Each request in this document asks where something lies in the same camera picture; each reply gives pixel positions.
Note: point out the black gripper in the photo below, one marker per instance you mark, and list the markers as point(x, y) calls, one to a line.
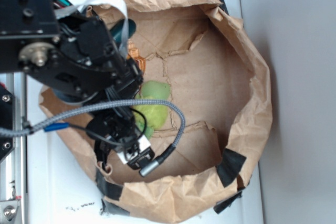
point(121, 130)

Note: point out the green plush frog toy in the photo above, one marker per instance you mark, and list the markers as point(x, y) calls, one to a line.
point(155, 114)

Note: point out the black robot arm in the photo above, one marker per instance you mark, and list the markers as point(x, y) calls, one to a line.
point(80, 52)

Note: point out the orange spiral seashell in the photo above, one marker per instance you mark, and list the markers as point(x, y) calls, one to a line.
point(134, 53)

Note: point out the dark green oval case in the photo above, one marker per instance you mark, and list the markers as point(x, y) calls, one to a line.
point(116, 30)

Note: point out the brown paper bag bin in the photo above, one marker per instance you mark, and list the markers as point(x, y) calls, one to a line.
point(221, 83)

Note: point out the aluminium frame rail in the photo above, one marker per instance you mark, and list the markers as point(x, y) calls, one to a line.
point(14, 196)

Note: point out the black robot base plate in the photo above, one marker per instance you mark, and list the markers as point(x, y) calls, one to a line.
point(7, 121)

